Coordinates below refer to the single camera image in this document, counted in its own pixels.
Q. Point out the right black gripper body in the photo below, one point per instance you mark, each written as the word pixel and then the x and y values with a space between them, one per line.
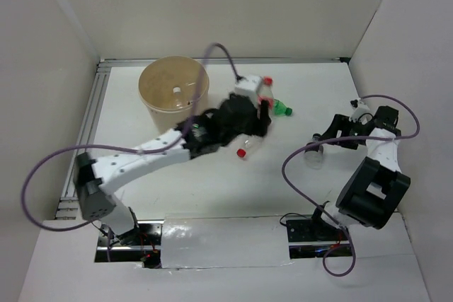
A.
pixel 356 128

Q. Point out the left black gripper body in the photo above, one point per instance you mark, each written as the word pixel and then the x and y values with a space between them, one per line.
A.
pixel 248 129

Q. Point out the small red label bottle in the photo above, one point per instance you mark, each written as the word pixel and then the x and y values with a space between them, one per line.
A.
pixel 265 93

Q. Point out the black label clear bottle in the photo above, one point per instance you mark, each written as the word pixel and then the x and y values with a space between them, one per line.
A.
pixel 314 156

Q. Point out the blue label water bottle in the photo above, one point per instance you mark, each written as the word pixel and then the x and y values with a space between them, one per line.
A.
pixel 192 92

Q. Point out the clear crushed bottle white cap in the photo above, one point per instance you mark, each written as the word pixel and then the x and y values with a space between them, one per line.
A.
pixel 178 100

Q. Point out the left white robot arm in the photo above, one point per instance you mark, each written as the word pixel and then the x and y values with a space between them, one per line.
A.
pixel 97 179

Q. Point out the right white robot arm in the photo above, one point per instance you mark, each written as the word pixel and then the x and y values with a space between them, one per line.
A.
pixel 376 188

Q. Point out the beige round bin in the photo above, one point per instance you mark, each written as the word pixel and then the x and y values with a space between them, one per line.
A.
pixel 157 81

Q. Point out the green plastic bottle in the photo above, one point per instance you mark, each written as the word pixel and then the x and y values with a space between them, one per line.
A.
pixel 280 109

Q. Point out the red label bottle red cap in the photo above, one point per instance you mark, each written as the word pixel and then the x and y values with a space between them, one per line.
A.
pixel 248 146

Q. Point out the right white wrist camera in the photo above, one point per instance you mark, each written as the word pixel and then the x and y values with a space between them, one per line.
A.
pixel 359 105

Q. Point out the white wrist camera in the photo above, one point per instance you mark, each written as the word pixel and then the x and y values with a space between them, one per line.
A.
pixel 249 86
pixel 359 105

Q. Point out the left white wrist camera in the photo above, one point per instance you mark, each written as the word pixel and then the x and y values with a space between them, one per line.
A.
pixel 249 86

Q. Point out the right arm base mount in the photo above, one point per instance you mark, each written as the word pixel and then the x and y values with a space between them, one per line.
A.
pixel 310 237

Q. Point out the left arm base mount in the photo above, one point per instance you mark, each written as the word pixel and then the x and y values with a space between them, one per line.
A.
pixel 144 249

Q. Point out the aluminium frame rail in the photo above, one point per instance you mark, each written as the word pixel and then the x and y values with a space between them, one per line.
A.
pixel 321 71

